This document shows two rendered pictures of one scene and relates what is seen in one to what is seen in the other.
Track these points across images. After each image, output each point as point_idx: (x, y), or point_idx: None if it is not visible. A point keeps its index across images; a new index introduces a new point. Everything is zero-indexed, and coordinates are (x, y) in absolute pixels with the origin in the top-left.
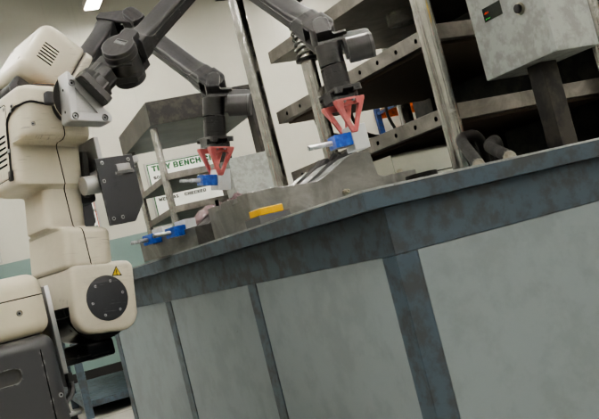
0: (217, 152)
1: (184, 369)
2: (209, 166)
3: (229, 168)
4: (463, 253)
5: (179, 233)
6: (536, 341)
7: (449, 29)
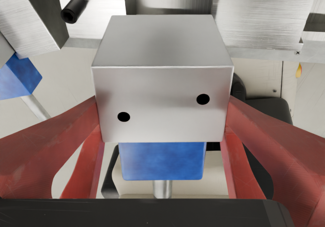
0: (48, 194)
1: None
2: (97, 165)
3: (233, 70)
4: None
5: (32, 69)
6: None
7: None
